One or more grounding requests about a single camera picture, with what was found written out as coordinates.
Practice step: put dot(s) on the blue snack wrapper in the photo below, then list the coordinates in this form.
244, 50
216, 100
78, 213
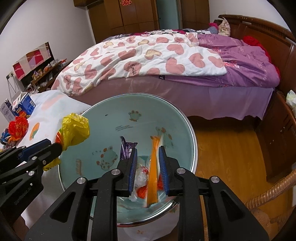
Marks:
6, 137

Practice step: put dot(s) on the wooden bed headboard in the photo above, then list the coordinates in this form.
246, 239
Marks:
279, 42

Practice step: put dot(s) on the red double happiness sticker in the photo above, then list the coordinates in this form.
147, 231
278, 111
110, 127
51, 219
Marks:
125, 2

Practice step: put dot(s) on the brown wooden wardrobe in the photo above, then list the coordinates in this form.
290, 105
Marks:
108, 18

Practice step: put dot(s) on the tall white milk carton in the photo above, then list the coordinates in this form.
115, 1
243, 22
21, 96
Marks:
6, 110

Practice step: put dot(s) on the orange white snack wrapper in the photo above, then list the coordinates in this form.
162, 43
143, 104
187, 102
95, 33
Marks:
154, 173

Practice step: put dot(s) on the blue Look milk carton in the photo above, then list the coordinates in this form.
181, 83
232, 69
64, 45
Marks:
23, 105

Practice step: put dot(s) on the purple plastic bag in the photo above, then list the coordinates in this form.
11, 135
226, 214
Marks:
126, 148

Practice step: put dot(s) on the yellow plastic bag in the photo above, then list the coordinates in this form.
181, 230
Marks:
74, 130

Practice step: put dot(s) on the red foil gift bag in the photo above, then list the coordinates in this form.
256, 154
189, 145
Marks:
18, 128

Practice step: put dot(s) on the white fruit print tablecloth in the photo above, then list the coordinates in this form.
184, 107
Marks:
45, 121

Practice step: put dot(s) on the light blue trash bin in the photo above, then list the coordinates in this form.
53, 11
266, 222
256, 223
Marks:
118, 125

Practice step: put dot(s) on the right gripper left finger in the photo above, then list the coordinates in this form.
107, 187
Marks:
88, 208

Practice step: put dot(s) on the television with patchwork cover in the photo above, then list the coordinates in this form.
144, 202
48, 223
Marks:
31, 60

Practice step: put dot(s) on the wall power socket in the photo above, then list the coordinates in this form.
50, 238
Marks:
10, 75

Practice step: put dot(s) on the floral pillow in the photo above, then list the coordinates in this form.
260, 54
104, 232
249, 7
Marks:
224, 28

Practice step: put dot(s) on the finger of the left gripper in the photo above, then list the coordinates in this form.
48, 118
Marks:
45, 154
38, 145

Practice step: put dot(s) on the wooden nightstand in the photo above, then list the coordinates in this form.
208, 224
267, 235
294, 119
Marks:
276, 135

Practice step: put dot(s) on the clear plastic bag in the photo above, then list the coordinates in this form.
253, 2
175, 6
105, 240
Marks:
140, 183

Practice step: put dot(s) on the heart print white quilt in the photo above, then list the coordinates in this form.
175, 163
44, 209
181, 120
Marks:
177, 55

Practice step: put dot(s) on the wicker chair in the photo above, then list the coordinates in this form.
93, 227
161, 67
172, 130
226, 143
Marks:
273, 226

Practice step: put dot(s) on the purple bed cover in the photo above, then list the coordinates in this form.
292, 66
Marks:
209, 97

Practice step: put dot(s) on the wooden tv cabinet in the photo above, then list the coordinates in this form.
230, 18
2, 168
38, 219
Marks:
42, 79

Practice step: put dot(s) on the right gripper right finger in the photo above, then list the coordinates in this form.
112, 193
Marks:
209, 209

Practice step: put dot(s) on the red pillow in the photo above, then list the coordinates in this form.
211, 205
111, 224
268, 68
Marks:
255, 63

